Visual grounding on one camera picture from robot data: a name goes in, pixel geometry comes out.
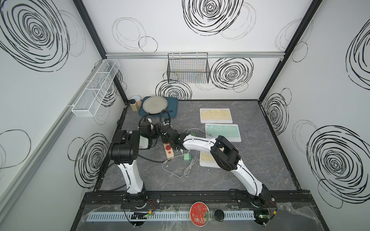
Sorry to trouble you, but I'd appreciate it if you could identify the green usb charger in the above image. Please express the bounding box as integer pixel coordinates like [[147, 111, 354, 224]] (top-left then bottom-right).
[[184, 153, 192, 161]]

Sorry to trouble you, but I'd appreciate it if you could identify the white charging cable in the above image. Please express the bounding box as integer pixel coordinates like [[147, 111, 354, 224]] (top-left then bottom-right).
[[161, 127, 207, 178]]

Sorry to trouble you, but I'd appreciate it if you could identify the yellow wireless keyboard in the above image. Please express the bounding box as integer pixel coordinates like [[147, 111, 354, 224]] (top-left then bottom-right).
[[199, 152, 220, 168], [199, 108, 233, 124]]

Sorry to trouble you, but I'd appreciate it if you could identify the green wireless keyboard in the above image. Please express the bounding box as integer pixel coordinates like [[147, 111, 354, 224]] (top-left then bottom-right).
[[205, 124, 241, 142]]

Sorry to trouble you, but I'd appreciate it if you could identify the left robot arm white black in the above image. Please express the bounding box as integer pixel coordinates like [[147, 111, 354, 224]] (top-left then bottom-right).
[[108, 114, 155, 201]]

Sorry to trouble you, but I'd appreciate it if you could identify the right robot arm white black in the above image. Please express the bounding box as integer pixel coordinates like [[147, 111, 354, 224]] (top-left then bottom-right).
[[155, 110, 273, 204]]

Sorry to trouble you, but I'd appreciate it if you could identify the beige power strip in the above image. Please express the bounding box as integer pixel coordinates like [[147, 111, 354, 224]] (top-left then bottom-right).
[[162, 141, 174, 159]]

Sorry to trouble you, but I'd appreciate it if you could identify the teal tray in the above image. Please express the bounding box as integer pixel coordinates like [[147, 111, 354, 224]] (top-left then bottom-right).
[[139, 96, 178, 116]]

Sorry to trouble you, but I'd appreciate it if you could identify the grey round plate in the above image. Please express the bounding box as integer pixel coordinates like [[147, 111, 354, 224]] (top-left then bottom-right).
[[142, 96, 168, 114]]

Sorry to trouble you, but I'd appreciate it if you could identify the red round emergency button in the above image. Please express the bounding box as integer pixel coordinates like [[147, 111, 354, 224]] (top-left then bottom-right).
[[190, 202, 211, 227]]

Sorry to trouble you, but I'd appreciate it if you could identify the black round knob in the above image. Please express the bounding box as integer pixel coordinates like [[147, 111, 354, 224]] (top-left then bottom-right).
[[214, 209, 225, 222]]

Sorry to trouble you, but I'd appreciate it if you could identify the black power strip cord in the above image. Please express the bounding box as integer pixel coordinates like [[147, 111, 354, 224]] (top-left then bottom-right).
[[103, 154, 168, 193]]

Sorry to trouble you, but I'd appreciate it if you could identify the white wire wall shelf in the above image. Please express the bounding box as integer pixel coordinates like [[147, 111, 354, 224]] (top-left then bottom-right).
[[71, 59, 120, 117]]

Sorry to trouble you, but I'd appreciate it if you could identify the black wire wall basket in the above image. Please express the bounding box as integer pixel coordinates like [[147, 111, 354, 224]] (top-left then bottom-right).
[[166, 52, 211, 84]]

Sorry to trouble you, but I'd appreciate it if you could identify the white slotted cable duct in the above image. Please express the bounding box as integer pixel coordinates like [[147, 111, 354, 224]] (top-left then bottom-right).
[[86, 210, 255, 222]]

